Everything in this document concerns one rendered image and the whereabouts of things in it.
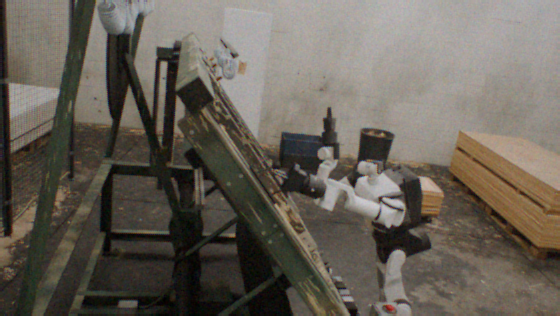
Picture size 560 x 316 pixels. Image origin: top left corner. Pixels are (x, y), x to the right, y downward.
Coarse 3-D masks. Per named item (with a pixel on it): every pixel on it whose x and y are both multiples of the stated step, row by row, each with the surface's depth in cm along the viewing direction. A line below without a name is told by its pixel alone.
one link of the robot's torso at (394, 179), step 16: (384, 160) 256; (384, 176) 248; (400, 176) 244; (416, 176) 240; (368, 192) 238; (384, 192) 234; (416, 192) 240; (416, 208) 243; (368, 224) 250; (416, 224) 247; (384, 240) 247
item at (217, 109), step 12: (228, 72) 222; (216, 84) 219; (216, 96) 222; (216, 108) 224; (216, 120) 226; (228, 120) 227; (228, 132) 229; (240, 132) 230; (240, 144) 232; (252, 156) 235; (264, 168) 238; (264, 180) 240; (288, 204) 247; (300, 228) 252; (312, 240) 256
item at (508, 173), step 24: (456, 144) 713; (480, 144) 643; (504, 144) 657; (528, 144) 680; (456, 168) 705; (480, 168) 634; (504, 168) 577; (528, 168) 548; (552, 168) 564; (480, 192) 627; (504, 192) 570; (528, 192) 524; (552, 192) 484; (504, 216) 565; (528, 216) 518; (552, 216) 487; (552, 240) 495
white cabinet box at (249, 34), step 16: (224, 16) 578; (240, 16) 579; (256, 16) 580; (224, 32) 584; (240, 32) 584; (256, 32) 585; (240, 48) 590; (256, 48) 591; (240, 64) 596; (256, 64) 597; (224, 80) 601; (240, 80) 602; (256, 80) 603; (240, 96) 608; (256, 96) 609; (240, 112) 614; (256, 112) 615; (256, 128) 622
